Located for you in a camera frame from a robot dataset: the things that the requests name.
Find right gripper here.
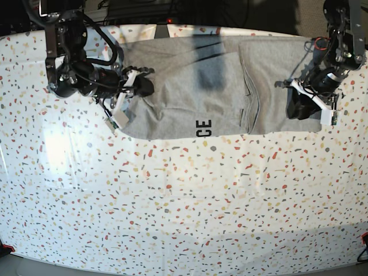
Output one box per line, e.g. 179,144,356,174
99,67,155,128

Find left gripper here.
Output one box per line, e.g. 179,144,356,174
283,79,339,125

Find grey T-shirt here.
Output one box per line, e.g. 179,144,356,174
122,35,321,140

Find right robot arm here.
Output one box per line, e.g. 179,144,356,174
22,1,154,131

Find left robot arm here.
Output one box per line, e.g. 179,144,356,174
283,1,366,125

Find red table corner clamp right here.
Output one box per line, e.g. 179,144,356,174
361,232,368,246

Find red table corner clamp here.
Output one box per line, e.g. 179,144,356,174
0,244,15,255
361,232,368,246

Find red table corner clamp left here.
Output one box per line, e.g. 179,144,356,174
0,244,15,255

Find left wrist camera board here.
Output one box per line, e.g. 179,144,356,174
331,110,339,126

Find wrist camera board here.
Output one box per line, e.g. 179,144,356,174
105,118,119,133
331,110,339,126

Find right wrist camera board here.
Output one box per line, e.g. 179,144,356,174
105,118,119,133

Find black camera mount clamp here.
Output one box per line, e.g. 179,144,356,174
154,25,170,39

